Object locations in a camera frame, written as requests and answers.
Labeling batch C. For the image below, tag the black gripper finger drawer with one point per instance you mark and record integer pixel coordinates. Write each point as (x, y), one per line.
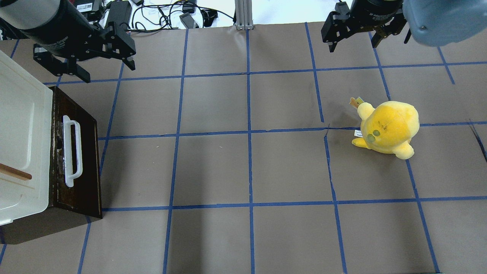
(71, 67)

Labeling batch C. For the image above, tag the black gripper body by drawer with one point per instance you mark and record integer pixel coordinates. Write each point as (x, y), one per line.
(64, 35)

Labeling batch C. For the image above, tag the black toy-side gripper finger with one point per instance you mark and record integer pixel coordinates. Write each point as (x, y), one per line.
(335, 27)
(394, 27)

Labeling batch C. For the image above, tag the black gripper finger away from drawer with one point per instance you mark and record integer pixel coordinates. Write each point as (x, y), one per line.
(120, 44)

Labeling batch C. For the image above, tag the black gripper body by toy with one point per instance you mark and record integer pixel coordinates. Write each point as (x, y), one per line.
(374, 10)

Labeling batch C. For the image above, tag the grey robot arm by toy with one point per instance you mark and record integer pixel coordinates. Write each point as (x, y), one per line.
(433, 23)

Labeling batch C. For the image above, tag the grey robot arm by drawer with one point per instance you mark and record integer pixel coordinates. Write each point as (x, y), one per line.
(26, 15)

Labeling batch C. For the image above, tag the cream plastic drawer cabinet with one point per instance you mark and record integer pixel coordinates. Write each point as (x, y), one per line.
(25, 141)

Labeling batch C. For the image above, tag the yellow plush toy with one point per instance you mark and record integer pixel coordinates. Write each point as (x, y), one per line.
(388, 128)

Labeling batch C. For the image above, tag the wooden stick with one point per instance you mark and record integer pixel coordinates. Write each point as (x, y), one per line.
(16, 173)

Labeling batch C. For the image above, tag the aluminium frame post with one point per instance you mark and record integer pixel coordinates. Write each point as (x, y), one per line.
(243, 15)

